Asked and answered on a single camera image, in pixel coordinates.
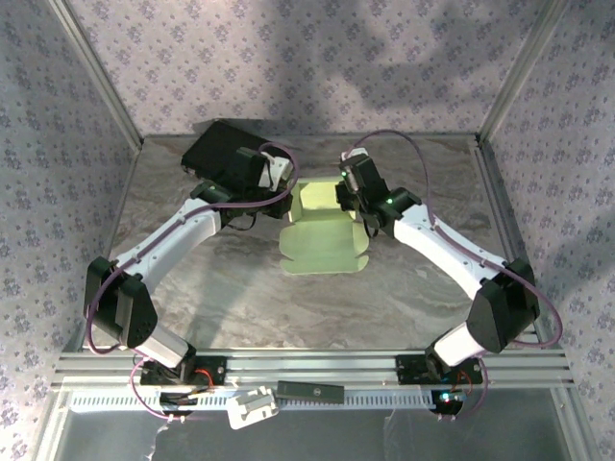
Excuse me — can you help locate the light green paper box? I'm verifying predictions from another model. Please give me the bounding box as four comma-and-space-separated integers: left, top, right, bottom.
278, 177, 372, 277

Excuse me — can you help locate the black hard case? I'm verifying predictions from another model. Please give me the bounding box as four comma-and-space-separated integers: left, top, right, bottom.
181, 119, 270, 193

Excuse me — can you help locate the black flat bar device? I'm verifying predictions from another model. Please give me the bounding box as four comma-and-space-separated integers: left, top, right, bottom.
277, 380, 346, 403

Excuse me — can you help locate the controller board with green light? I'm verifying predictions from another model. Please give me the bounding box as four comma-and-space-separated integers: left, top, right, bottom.
430, 388, 466, 416

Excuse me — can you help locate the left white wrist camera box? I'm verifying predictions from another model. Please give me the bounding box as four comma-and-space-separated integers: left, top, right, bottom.
258, 152, 292, 189

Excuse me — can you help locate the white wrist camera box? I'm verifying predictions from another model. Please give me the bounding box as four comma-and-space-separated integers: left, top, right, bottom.
258, 152, 292, 189
339, 147, 372, 167

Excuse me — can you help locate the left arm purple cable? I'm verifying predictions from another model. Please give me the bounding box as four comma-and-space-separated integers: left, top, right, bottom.
84, 141, 302, 425

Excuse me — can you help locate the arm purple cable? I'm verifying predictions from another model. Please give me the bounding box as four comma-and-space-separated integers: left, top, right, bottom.
84, 141, 302, 425
353, 129, 564, 424

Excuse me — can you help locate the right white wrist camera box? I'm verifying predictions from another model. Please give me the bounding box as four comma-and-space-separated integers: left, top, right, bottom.
339, 147, 372, 167

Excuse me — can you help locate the aluminium side rail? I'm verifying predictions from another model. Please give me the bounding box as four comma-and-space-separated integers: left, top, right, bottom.
473, 136, 550, 348

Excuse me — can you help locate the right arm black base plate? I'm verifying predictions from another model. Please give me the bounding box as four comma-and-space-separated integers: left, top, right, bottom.
396, 353, 484, 386

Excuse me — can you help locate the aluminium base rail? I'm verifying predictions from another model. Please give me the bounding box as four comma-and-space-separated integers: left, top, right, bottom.
50, 349, 576, 391

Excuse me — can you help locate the white slotted cable duct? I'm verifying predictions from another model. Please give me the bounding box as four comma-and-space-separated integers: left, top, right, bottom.
69, 387, 443, 412

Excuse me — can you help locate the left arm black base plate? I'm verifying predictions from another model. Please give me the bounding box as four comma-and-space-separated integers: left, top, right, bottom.
138, 355, 228, 387

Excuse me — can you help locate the aluminium corner post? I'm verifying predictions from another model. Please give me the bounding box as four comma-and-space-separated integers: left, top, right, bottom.
47, 0, 145, 151
475, 0, 574, 146

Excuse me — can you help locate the white plastic bracket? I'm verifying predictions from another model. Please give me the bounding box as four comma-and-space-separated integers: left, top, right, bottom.
226, 385, 281, 430

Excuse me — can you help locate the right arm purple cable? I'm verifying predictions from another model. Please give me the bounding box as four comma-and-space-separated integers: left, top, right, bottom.
353, 129, 564, 424

